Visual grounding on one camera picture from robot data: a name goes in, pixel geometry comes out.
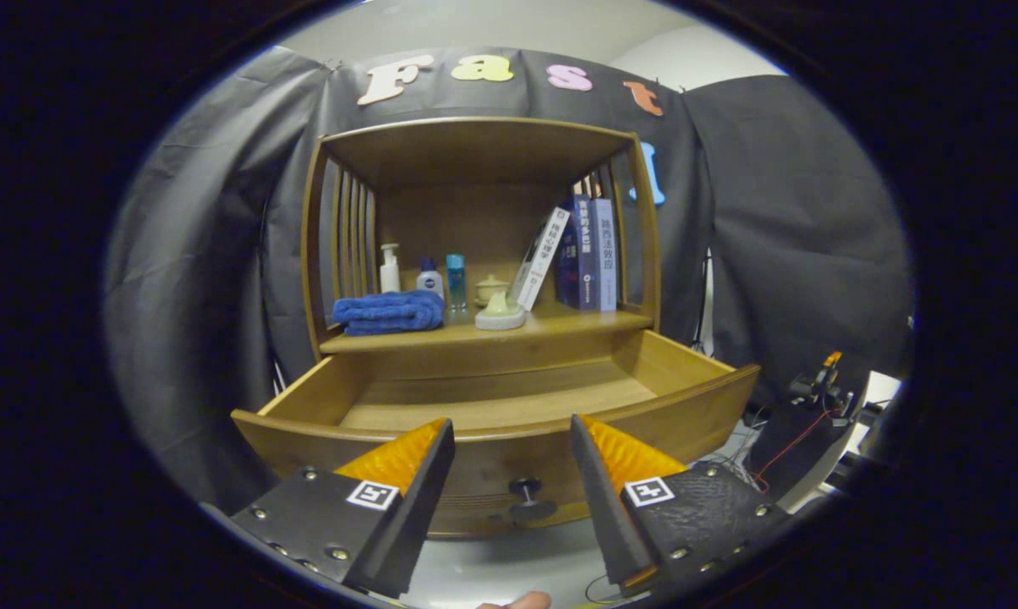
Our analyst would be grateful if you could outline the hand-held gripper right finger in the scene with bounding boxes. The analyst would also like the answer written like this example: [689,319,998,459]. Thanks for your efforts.
[570,414,793,597]

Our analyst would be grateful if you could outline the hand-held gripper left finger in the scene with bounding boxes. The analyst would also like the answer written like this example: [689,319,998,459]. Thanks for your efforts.
[200,417,457,598]

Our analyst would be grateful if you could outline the wooden drawer with black knob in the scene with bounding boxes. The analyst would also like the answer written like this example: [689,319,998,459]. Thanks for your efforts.
[231,328,761,540]

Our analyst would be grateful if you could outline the cream handled scrub pad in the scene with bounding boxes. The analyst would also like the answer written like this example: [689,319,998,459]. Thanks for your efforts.
[474,290,528,332]

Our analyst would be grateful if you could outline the wooden countertop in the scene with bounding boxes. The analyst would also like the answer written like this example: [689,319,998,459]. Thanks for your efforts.
[319,304,655,354]

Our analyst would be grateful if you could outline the wooden cabinet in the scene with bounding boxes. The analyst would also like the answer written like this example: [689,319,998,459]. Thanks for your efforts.
[300,116,664,360]

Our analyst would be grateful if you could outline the black cloth covered stand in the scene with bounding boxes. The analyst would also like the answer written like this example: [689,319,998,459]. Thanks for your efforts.
[746,404,852,502]

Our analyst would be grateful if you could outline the folded blue towel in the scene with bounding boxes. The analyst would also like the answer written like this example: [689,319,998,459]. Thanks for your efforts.
[332,290,446,337]

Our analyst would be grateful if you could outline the clear blue bottle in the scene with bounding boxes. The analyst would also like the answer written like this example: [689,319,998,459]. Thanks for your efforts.
[446,254,468,311]

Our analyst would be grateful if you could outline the beige lidded teacup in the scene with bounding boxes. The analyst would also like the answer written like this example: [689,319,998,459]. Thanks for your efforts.
[474,273,512,307]

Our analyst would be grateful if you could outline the black clamp with orange tip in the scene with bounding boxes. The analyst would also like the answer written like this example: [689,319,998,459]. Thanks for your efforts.
[788,351,857,417]

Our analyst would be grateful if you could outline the dark blue book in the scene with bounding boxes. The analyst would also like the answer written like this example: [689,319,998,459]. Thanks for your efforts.
[556,195,601,311]

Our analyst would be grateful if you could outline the pale grey-blue book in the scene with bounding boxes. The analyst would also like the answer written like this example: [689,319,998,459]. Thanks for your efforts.
[592,198,618,312]

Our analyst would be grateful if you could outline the white book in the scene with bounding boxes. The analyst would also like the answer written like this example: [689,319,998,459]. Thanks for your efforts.
[510,207,572,312]

